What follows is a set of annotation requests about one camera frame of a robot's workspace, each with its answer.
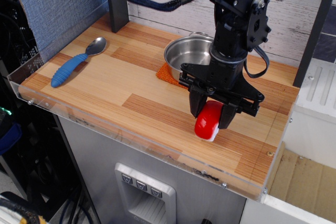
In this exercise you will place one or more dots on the blue handled metal spoon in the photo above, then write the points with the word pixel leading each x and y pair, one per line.
pixel 96 47

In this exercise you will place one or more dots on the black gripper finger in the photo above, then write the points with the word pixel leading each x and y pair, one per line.
pixel 198 98
pixel 228 112

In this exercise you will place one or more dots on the black vertical post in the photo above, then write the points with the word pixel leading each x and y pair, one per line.
pixel 312 42
pixel 118 12

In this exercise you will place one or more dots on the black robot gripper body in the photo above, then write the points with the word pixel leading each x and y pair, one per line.
pixel 223 82

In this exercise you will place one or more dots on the clear acrylic table guard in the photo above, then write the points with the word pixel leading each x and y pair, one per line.
pixel 117 94

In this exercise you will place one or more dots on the grey toy fridge cabinet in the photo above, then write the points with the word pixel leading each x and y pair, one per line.
pixel 96 155

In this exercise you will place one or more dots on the stainless steel pot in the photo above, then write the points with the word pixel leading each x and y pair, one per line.
pixel 193 48

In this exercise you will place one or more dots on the orange woven cloth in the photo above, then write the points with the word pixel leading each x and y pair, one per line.
pixel 163 74

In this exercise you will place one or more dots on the blue fabric panel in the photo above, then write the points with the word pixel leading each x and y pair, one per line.
pixel 56 23

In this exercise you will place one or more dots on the silver water dispenser panel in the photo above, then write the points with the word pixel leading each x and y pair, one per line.
pixel 145 199

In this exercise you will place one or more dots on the white toy sink unit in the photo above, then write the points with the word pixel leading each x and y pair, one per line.
pixel 301 187

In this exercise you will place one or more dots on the red and white toy vegetable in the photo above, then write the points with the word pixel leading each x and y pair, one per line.
pixel 207 122

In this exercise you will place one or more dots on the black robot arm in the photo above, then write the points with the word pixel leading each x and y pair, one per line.
pixel 241 27

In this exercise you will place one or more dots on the black vertical post left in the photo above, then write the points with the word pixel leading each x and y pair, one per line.
pixel 118 12

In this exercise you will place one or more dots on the black vertical post right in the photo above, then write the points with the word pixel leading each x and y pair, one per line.
pixel 312 42

